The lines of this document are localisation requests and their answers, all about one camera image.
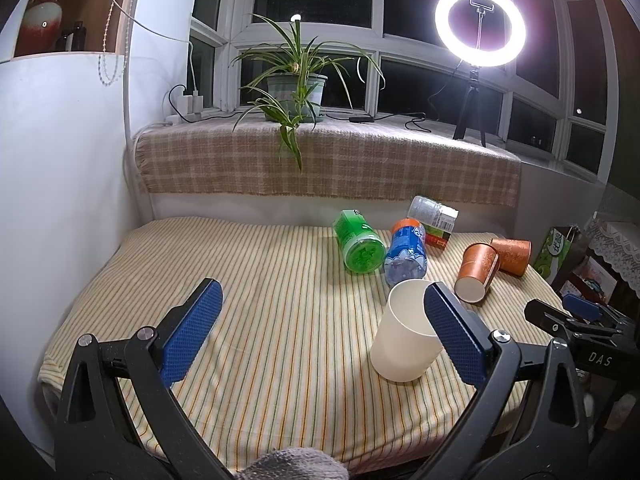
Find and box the copper patterned paper cup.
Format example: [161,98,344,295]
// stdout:
[454,242,501,304]
[490,238,532,277]

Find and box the white lace cloth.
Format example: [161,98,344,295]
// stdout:
[584,214,640,282]

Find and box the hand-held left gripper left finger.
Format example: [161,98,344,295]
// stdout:
[54,277,234,480]

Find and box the ring light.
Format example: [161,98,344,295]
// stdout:
[434,0,528,69]

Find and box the green paper bag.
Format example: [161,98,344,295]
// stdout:
[532,227,574,284]

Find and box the plaid blanket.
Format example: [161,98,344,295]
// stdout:
[131,120,522,209]

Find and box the black charger cable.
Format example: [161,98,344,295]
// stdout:
[166,84,187,124]

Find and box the dark bottle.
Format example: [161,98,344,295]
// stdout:
[55,20,89,53]

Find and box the potted spider plant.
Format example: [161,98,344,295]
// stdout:
[230,14,386,174]

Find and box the clear bottle green label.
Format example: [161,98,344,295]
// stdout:
[408,195,460,251]

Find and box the green plastic jar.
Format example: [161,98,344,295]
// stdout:
[333,210,388,276]

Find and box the bead chain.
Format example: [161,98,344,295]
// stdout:
[97,0,132,86]

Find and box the white cup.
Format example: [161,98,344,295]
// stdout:
[370,280,446,384]

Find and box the white cable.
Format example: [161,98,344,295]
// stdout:
[90,0,197,94]

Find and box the blue plastic bottle orange cap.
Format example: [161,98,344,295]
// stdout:
[383,218,429,289]

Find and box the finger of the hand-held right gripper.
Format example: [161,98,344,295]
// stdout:
[524,298,582,334]
[562,293,604,321]

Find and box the black tripod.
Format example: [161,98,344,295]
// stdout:
[452,67,489,149]

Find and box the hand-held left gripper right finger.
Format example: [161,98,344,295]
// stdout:
[415,281,594,480]

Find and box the red and white vase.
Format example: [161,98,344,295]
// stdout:
[19,0,69,56]

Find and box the white power strip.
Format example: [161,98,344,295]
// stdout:
[164,111,207,127]

